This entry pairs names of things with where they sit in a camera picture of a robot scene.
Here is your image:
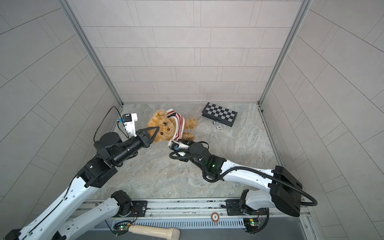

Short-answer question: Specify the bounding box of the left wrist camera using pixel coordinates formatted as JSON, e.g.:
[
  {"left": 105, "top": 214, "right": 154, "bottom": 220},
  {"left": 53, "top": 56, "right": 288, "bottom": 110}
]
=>
[{"left": 119, "top": 113, "right": 138, "bottom": 139}]

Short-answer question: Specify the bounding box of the right green circuit board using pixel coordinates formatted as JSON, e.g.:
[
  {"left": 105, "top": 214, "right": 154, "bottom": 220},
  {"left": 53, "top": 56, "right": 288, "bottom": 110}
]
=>
[{"left": 243, "top": 219, "right": 260, "bottom": 234}]

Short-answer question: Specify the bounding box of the aluminium corner profile left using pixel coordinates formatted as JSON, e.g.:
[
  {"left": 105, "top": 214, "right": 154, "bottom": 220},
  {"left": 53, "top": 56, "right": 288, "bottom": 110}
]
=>
[{"left": 58, "top": 0, "right": 124, "bottom": 106}]

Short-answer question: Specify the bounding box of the thin black camera cable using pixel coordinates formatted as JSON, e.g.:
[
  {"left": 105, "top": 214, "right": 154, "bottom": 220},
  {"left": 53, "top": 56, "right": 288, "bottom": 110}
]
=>
[{"left": 62, "top": 105, "right": 130, "bottom": 193}]

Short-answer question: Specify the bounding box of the left green circuit board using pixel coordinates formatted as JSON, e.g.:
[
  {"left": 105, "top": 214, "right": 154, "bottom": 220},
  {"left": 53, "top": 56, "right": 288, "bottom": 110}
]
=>
[{"left": 113, "top": 221, "right": 132, "bottom": 236}]

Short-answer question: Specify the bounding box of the aluminium corner profile right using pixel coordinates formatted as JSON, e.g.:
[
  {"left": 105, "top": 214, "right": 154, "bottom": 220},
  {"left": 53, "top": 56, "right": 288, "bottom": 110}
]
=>
[{"left": 259, "top": 0, "right": 312, "bottom": 107}]

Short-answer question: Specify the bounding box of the red white striped knit sweater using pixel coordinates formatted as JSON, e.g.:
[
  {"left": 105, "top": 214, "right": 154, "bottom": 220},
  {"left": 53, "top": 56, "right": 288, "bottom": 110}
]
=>
[{"left": 167, "top": 109, "right": 185, "bottom": 142}]

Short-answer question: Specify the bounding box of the round red sticker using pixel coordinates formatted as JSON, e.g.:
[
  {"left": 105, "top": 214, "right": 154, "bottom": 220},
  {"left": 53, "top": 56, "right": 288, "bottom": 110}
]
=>
[{"left": 211, "top": 212, "right": 220, "bottom": 223}]

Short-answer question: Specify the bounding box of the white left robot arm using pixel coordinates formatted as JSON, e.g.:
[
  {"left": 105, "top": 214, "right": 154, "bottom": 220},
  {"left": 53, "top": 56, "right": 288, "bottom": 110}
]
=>
[{"left": 5, "top": 127, "right": 159, "bottom": 240}]

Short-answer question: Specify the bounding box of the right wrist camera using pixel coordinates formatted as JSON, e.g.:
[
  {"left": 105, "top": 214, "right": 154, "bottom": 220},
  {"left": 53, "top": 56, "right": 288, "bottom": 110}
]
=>
[{"left": 168, "top": 141, "right": 189, "bottom": 151}]

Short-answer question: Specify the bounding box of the aluminium corner profile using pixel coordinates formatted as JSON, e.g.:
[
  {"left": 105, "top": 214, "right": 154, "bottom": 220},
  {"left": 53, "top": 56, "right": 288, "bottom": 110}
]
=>
[
  {"left": 58, "top": 0, "right": 124, "bottom": 106},
  {"left": 259, "top": 0, "right": 312, "bottom": 107}
]

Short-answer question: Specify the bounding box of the folded black chess board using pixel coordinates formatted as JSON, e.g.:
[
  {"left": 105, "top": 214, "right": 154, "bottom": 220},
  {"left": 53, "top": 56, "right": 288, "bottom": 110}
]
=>
[{"left": 202, "top": 103, "right": 238, "bottom": 127}]

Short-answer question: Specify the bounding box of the green circuit board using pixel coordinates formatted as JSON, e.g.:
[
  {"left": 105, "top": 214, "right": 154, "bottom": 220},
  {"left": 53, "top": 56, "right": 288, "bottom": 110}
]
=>
[
  {"left": 113, "top": 221, "right": 132, "bottom": 236},
  {"left": 243, "top": 219, "right": 260, "bottom": 234}
]

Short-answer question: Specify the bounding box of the black corrugated cable conduit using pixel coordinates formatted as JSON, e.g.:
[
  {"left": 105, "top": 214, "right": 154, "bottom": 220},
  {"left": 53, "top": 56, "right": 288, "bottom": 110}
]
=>
[{"left": 168, "top": 140, "right": 318, "bottom": 207}]

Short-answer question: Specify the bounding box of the beige wooden handle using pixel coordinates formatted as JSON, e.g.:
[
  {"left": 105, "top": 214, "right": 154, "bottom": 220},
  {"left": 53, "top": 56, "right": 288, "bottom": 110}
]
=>
[{"left": 129, "top": 225, "right": 181, "bottom": 240}]

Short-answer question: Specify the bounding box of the brown teddy bear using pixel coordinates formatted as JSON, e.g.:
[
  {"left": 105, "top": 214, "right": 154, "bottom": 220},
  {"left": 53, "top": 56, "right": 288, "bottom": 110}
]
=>
[{"left": 147, "top": 110, "right": 199, "bottom": 142}]

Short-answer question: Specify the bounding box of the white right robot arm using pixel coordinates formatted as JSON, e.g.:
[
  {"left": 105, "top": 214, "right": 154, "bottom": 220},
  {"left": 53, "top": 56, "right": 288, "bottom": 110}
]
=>
[{"left": 169, "top": 140, "right": 303, "bottom": 217}]

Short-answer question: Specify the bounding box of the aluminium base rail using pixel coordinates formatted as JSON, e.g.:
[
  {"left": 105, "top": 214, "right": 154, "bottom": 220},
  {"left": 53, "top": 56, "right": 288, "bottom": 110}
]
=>
[{"left": 91, "top": 197, "right": 294, "bottom": 231}]

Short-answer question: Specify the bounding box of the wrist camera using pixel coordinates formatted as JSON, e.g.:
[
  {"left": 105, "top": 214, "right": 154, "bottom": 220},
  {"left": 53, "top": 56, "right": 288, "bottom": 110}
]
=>
[
  {"left": 119, "top": 113, "right": 138, "bottom": 139},
  {"left": 168, "top": 141, "right": 189, "bottom": 151}
]

